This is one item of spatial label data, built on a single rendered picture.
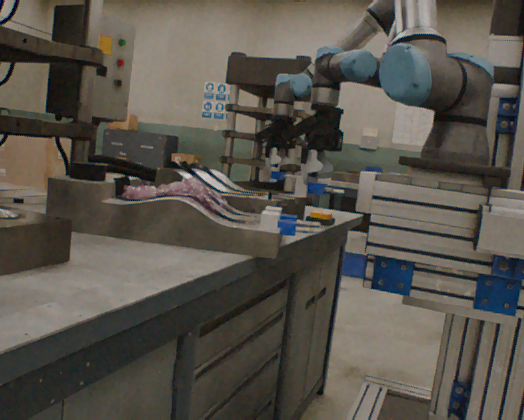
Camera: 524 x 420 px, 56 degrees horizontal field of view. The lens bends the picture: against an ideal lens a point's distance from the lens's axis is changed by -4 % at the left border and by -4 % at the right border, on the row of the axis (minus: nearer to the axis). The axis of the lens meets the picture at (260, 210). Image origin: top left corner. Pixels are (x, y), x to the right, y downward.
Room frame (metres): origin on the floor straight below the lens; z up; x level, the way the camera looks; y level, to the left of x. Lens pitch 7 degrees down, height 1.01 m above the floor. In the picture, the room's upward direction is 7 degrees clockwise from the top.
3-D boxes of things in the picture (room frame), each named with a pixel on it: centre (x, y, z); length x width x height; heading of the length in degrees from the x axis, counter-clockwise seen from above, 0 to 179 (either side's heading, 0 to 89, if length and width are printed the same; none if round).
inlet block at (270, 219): (1.09, -0.07, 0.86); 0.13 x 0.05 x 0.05; 86
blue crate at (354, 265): (4.66, -0.78, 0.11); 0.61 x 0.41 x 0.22; 73
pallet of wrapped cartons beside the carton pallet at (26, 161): (5.13, 2.57, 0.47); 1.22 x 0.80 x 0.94; 77
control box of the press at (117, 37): (1.98, 0.72, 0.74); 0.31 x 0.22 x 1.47; 158
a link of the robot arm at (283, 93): (1.90, -0.04, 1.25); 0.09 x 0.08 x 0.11; 72
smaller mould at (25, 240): (0.76, 0.42, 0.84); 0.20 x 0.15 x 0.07; 68
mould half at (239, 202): (1.52, 0.15, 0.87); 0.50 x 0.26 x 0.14; 68
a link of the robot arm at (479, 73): (1.12, -0.41, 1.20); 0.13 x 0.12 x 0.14; 118
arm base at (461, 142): (1.12, -0.42, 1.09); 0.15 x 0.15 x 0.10
